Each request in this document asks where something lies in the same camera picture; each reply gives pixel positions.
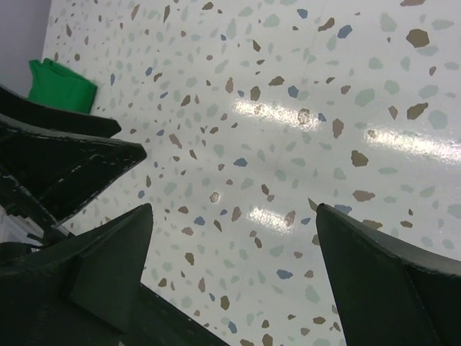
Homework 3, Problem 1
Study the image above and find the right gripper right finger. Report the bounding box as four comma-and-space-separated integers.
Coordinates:
315, 203, 460, 345

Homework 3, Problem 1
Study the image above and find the green t shirt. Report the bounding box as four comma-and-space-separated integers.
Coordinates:
27, 58, 97, 114

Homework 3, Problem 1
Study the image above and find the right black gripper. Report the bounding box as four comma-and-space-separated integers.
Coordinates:
1, 87, 147, 245

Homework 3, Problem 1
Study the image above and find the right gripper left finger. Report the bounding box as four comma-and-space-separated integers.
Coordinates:
1, 204, 222, 345

